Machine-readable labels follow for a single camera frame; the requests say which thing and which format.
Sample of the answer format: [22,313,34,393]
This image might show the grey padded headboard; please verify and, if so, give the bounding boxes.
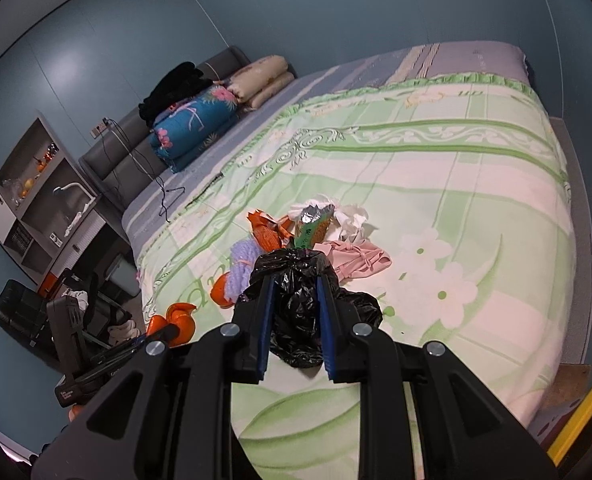
[78,46,250,211]

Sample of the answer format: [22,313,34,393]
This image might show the black trash bag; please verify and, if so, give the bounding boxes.
[246,247,383,370]

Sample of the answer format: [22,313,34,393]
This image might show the white desk lamp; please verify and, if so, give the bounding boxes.
[52,182,95,237]

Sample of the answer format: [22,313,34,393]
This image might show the yellow hoop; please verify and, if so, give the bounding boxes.
[546,360,592,467]

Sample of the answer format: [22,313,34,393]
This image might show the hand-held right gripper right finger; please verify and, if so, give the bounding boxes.
[316,260,559,480]

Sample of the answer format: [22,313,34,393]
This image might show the grey waste bin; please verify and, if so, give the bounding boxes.
[108,255,140,299]

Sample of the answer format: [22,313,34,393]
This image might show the blue floral folded quilt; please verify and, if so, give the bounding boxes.
[150,85,242,174]

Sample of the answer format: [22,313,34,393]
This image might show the white crumpled tissue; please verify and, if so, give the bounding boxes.
[303,194,378,244]

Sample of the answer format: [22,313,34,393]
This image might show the black cable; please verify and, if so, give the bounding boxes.
[101,119,187,224]

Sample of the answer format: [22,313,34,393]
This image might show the pink cloth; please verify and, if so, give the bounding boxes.
[320,240,393,282]

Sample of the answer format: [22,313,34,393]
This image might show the green snack packet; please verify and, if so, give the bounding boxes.
[291,205,339,251]

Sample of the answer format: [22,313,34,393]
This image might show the orange shelf ornaments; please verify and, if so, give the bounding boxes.
[32,142,60,172]

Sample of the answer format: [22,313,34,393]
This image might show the black chair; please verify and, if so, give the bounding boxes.
[0,279,53,361]

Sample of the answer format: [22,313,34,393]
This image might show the grey shelf cabinet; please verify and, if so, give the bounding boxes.
[0,112,103,286]

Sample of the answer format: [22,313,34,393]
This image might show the striped blue bed sheet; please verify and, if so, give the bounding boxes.
[121,42,534,241]

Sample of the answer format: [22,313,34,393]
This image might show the green floral blanket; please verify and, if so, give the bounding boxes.
[136,72,577,480]

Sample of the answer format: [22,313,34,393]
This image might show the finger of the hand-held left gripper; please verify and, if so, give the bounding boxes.
[88,327,177,371]

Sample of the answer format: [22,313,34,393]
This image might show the beige folded quilt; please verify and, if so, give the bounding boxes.
[226,55,297,110]

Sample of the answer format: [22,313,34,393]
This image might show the purple fuzzy cloth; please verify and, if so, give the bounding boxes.
[227,240,266,305]

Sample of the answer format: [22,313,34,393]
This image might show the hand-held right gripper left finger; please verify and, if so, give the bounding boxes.
[30,262,277,480]

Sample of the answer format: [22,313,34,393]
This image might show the black folded clothes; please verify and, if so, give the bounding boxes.
[137,61,215,129]

